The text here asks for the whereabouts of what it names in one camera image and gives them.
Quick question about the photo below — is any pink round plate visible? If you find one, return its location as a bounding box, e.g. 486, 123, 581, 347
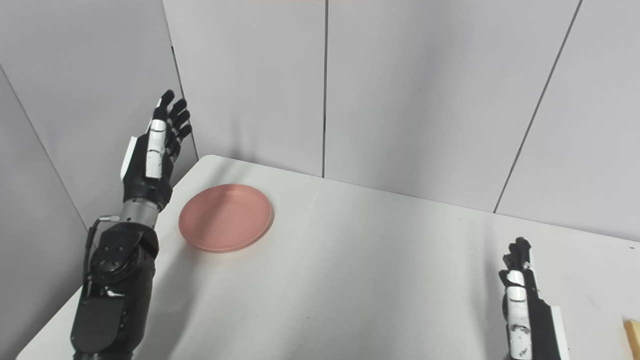
178, 183, 274, 254

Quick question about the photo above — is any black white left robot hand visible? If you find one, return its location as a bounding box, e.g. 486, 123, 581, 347
120, 90, 193, 211

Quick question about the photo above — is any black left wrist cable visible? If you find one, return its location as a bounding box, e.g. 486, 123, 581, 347
82, 215, 121, 301

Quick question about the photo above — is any slice of white bread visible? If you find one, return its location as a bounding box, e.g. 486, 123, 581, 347
623, 319, 640, 360

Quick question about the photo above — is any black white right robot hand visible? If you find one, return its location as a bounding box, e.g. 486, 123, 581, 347
498, 237, 571, 360

